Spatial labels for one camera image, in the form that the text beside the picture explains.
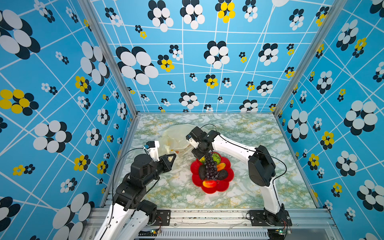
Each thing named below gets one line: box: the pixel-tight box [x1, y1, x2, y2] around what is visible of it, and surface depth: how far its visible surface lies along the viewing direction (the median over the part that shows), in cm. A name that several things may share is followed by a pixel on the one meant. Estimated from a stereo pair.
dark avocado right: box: [215, 169, 228, 181], surface depth 84 cm
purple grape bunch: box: [204, 152, 218, 180], surface depth 84 cm
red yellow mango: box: [202, 179, 217, 188], surface depth 82 cm
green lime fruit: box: [212, 153, 221, 165], surface depth 88 cm
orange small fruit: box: [216, 162, 226, 172], surface depth 88 cm
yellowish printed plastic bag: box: [159, 124, 196, 159], surface depth 90 cm
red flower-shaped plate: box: [190, 152, 235, 194], surface depth 86 cm
